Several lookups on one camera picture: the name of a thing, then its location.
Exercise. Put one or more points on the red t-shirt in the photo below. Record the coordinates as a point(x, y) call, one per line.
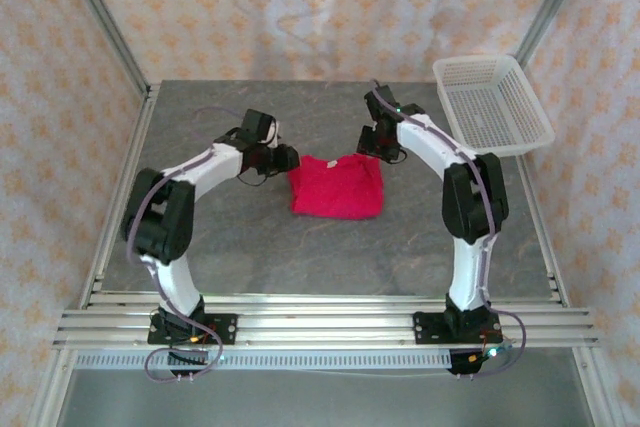
point(335, 192)

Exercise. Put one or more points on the grey metal lower panel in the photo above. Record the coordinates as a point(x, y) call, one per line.
point(320, 402)

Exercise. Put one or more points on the small circuit board with LED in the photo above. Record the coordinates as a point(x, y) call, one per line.
point(495, 351)

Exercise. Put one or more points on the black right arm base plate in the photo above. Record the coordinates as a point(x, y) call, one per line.
point(425, 329)

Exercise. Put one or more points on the aluminium upright post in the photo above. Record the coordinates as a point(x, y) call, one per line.
point(550, 2)
point(107, 27)

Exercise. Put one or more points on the white orange patterned curtain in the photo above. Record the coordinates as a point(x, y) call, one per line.
point(320, 12)

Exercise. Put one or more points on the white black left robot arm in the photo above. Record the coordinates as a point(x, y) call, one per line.
point(160, 227)

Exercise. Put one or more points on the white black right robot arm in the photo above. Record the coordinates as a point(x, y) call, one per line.
point(475, 202)

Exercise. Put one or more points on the aluminium frame leg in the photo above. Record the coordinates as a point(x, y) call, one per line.
point(50, 392)
point(597, 387)

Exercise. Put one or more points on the wide aluminium cross rail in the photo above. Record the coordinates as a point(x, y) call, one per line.
point(325, 322)

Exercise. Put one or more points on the white plastic basket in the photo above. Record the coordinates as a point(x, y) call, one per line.
point(490, 112)

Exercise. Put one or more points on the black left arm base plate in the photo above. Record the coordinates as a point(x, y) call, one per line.
point(222, 329)

